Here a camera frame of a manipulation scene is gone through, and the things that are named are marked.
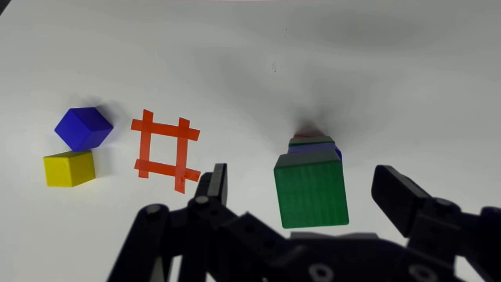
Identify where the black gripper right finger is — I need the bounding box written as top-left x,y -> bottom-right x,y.
371,164 -> 501,282

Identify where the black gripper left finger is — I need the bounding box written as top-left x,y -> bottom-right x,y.
106,161 -> 286,282

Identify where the blue toy block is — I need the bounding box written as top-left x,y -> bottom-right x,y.
284,141 -> 344,164
53,104 -> 115,153

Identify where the yellow toy block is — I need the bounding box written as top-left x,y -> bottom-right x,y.
42,148 -> 97,189

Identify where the orange tape grid mark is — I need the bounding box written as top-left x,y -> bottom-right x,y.
129,108 -> 203,195

